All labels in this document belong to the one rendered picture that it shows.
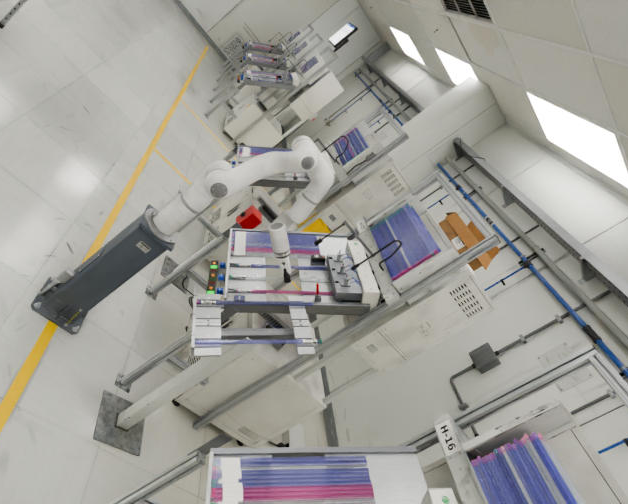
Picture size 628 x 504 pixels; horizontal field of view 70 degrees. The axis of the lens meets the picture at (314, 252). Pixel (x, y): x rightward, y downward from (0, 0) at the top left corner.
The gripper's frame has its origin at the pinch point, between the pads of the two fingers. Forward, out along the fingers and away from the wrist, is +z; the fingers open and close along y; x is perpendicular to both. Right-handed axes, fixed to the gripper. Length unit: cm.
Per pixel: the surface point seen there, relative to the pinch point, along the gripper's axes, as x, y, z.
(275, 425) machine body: 23, -21, 89
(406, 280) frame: -57, -22, -3
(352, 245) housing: -38.7, 24.5, 3.0
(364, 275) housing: -39.6, -4.6, 3.3
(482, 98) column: -233, 295, 19
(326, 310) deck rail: -17.0, -21.0, 8.0
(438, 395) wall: -93, 24, 149
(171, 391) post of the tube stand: 58, -47, 16
